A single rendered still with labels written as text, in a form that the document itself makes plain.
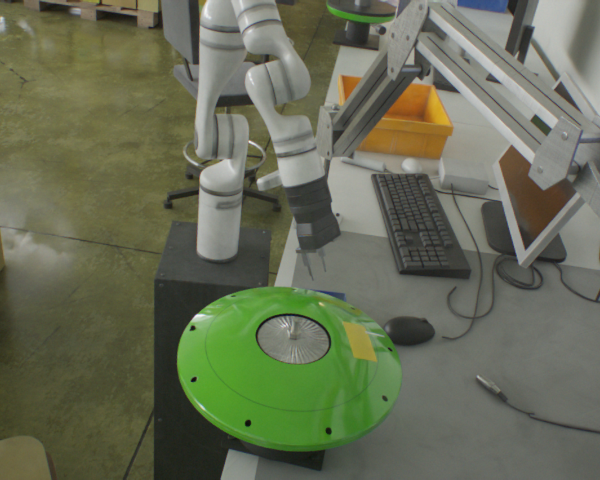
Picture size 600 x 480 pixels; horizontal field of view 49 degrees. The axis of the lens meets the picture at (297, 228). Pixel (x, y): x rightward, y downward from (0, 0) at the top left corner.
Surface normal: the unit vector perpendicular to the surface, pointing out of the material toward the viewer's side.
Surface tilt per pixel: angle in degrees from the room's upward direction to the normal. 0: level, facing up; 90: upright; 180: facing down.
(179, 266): 0
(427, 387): 0
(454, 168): 0
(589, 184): 90
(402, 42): 90
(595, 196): 90
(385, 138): 94
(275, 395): 17
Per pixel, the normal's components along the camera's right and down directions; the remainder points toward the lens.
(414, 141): -0.02, 0.58
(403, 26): -0.93, 0.09
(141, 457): 0.11, -0.85
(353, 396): 0.35, -0.63
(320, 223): 0.73, -0.09
